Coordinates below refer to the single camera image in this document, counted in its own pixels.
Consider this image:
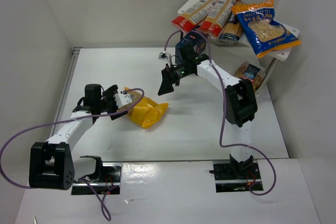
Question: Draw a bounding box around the yellow pasta bag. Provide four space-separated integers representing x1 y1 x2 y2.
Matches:
117 87 169 129

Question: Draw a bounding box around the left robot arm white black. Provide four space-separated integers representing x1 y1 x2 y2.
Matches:
28 84 119 190

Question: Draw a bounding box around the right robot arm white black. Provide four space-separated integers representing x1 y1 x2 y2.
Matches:
157 46 258 174

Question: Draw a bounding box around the dark blue pasta box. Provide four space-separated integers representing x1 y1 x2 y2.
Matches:
175 31 206 65

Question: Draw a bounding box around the blue clear pasta bag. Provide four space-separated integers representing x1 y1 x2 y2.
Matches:
234 61 265 96

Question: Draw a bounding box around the white two-tier shelf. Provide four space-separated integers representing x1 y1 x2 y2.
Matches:
177 0 300 97

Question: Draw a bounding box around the left red spaghetti pack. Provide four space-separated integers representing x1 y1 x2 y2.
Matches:
171 0 218 33

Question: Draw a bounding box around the red spaghetti pack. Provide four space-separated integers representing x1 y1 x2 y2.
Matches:
197 0 238 39
171 0 218 33

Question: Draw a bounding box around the right red spaghetti pack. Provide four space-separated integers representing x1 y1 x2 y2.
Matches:
197 0 238 39

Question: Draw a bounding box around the dark blue spaghetti pack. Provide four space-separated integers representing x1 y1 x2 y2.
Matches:
218 13 243 45

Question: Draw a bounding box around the blue orange orecchiette bag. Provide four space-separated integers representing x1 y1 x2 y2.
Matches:
232 0 301 58

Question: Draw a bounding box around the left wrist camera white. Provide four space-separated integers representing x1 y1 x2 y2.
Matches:
113 92 133 109

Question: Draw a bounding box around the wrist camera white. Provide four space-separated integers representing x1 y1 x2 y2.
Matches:
159 51 173 66
113 92 133 109

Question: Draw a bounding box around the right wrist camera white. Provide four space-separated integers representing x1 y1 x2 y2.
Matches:
159 51 173 66

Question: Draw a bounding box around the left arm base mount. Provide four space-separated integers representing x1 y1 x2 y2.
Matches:
71 162 122 196

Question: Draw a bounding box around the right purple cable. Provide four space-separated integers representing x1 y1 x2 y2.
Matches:
163 29 278 196

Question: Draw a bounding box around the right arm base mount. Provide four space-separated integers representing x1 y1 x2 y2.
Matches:
209 161 263 193

